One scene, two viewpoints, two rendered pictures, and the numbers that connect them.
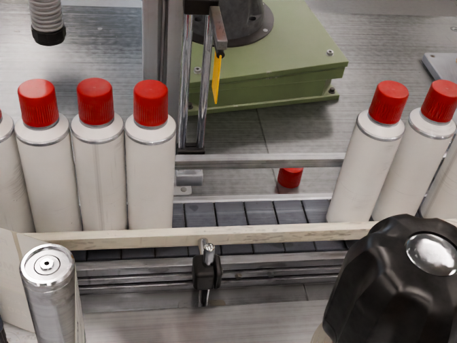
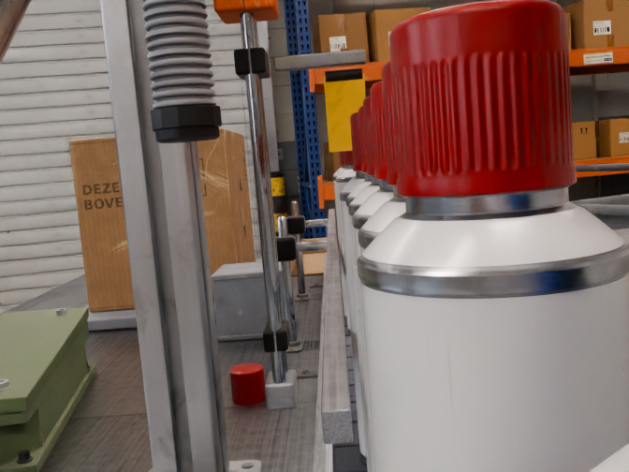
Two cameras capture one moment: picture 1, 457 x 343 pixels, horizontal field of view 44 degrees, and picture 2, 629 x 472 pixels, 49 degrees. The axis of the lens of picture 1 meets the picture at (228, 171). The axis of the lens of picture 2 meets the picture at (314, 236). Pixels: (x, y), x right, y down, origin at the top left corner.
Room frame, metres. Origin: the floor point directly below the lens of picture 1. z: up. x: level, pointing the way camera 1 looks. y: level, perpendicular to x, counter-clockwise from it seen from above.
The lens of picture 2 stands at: (0.37, 0.53, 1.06)
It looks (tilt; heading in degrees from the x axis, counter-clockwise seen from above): 6 degrees down; 284
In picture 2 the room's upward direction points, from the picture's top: 5 degrees counter-clockwise
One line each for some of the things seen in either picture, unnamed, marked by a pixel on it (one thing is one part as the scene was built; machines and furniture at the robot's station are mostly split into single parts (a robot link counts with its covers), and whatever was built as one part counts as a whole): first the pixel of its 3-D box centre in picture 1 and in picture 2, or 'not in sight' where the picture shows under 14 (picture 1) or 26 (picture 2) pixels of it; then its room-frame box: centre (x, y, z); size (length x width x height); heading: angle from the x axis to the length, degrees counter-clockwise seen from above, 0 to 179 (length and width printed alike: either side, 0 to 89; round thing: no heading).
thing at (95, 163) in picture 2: not in sight; (174, 213); (0.90, -0.58, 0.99); 0.30 x 0.24 x 0.27; 104
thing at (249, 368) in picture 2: (290, 171); (248, 383); (0.61, -0.09, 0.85); 0.03 x 0.03 x 0.03
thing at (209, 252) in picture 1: (207, 280); not in sight; (0.37, 0.01, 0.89); 0.03 x 0.03 x 0.12; 13
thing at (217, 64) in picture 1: (216, 70); (346, 110); (0.47, 0.02, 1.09); 0.03 x 0.01 x 0.06; 13
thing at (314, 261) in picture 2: not in sight; (351, 252); (0.67, -0.95, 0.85); 0.30 x 0.26 x 0.04; 103
